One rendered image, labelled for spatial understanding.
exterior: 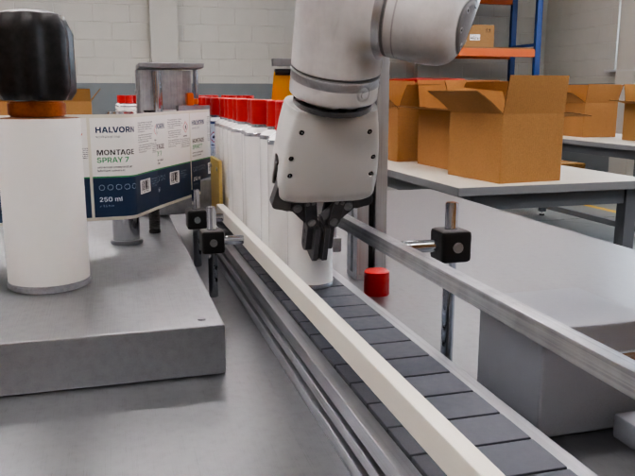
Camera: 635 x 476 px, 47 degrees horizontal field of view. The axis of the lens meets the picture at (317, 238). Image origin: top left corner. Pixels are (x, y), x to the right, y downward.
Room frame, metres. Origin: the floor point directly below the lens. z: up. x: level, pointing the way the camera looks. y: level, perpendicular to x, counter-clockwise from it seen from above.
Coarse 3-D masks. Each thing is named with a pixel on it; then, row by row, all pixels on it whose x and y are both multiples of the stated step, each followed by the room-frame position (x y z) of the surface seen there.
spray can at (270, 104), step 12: (264, 132) 0.93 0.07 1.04; (264, 144) 0.93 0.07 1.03; (264, 156) 0.93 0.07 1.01; (264, 168) 0.93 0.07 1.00; (264, 180) 0.93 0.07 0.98; (264, 192) 0.93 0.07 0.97; (264, 204) 0.93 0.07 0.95; (264, 216) 0.93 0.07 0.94; (264, 228) 0.93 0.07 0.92; (264, 240) 0.93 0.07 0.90
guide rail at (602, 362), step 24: (384, 240) 0.65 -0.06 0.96; (408, 264) 0.60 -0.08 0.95; (432, 264) 0.55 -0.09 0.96; (456, 288) 0.51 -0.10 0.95; (480, 288) 0.48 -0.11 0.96; (504, 312) 0.45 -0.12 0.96; (528, 312) 0.43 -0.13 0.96; (528, 336) 0.42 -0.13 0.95; (552, 336) 0.39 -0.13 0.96; (576, 336) 0.38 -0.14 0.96; (576, 360) 0.37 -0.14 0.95; (600, 360) 0.35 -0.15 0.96; (624, 360) 0.35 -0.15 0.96; (624, 384) 0.34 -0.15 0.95
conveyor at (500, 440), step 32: (224, 224) 1.18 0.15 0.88; (352, 320) 0.66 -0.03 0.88; (384, 320) 0.66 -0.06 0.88; (384, 352) 0.58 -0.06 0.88; (416, 352) 0.58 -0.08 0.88; (352, 384) 0.51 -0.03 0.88; (416, 384) 0.51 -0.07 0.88; (448, 384) 0.51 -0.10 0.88; (384, 416) 0.45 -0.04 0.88; (448, 416) 0.45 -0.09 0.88; (480, 416) 0.45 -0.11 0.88; (416, 448) 0.41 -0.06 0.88; (480, 448) 0.41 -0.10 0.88; (512, 448) 0.41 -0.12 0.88
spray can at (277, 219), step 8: (280, 104) 0.83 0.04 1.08; (280, 112) 0.83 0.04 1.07; (272, 136) 0.84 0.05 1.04; (272, 144) 0.83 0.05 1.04; (272, 152) 0.83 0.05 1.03; (272, 184) 0.83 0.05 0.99; (272, 208) 0.83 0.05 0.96; (272, 216) 0.83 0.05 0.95; (280, 216) 0.82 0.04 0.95; (272, 224) 0.83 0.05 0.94; (280, 224) 0.82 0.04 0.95; (272, 232) 0.83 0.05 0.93; (280, 232) 0.82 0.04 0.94; (272, 240) 0.83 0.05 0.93; (280, 240) 0.82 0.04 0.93; (272, 248) 0.83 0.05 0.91; (280, 248) 0.82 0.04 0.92; (280, 256) 0.82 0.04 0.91
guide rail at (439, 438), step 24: (264, 264) 0.81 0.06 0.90; (288, 288) 0.69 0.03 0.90; (312, 312) 0.61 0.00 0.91; (336, 336) 0.54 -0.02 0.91; (360, 336) 0.52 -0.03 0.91; (360, 360) 0.48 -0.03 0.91; (384, 360) 0.47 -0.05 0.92; (384, 384) 0.44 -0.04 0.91; (408, 384) 0.43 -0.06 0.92; (408, 408) 0.40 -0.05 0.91; (432, 408) 0.39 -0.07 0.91; (408, 432) 0.40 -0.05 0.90; (432, 432) 0.37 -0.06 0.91; (456, 432) 0.36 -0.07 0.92; (432, 456) 0.37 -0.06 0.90; (456, 456) 0.34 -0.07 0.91; (480, 456) 0.33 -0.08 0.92
